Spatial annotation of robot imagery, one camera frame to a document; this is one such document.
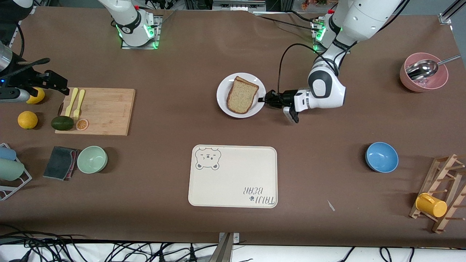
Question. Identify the dark green avocado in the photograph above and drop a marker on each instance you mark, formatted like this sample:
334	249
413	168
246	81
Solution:
62	123

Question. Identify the blue bowl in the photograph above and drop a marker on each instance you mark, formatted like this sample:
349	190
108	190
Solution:
381	157

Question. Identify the toy orange slice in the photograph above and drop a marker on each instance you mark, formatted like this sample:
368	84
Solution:
82	124

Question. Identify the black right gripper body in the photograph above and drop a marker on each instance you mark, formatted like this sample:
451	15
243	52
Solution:
32	78

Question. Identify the plain brown bread slice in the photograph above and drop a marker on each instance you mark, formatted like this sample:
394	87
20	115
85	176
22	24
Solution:
240	96

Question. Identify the wooden cup rack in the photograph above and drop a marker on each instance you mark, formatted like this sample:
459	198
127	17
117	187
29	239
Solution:
431	174

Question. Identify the light green bowl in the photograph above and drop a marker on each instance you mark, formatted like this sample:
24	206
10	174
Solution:
91	160

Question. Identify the grey metal frame box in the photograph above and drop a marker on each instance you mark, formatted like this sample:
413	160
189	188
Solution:
238	5

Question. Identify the pale green cup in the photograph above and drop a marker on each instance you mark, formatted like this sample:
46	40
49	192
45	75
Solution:
11	170

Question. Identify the yellow lemon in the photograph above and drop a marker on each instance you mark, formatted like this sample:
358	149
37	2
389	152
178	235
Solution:
38	96
27	120

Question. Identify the cream bear print tray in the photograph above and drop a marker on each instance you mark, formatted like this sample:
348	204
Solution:
236	174

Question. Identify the dark grey folded cloth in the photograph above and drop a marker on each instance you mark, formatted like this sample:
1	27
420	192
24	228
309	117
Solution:
58	163

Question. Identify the yellow cup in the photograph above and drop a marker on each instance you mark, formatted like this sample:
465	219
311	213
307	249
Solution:
431	205

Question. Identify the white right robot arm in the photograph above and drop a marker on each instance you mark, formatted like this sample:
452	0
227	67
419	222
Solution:
131	22

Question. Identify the small grey tape scrap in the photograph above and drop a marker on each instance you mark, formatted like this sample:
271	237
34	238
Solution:
331	206

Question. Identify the pink bowl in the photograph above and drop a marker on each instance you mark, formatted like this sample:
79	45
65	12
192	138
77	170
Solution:
407	82

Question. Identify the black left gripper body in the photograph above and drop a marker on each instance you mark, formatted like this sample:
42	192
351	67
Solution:
283	99

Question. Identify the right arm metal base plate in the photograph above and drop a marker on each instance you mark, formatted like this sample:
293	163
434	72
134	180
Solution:
157	36

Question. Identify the yellow plastic fork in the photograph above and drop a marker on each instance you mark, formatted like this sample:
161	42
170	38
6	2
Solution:
81	99

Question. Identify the wooden cutting board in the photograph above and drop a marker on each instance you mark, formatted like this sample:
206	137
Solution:
109	112

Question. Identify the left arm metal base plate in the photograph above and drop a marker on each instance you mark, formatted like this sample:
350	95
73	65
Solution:
317	51

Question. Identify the metal scoop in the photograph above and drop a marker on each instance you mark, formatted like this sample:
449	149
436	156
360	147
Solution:
424	69

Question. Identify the aluminium frame profile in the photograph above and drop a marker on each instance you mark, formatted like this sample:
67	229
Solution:
445	17

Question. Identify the light blue cup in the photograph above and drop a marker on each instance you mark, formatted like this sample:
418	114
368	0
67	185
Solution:
7	153

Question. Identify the metal table edge bracket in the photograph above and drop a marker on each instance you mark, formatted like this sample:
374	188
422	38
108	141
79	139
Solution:
226	251

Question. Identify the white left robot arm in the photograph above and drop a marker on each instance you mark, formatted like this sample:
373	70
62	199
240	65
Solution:
327	87

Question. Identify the yellow plastic knife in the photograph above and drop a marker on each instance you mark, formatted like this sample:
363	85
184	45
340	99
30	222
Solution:
70	107

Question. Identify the white round plate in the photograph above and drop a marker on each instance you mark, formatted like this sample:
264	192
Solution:
222	102

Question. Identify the colourful artificial flowers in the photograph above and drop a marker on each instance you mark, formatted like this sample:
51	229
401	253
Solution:
315	3

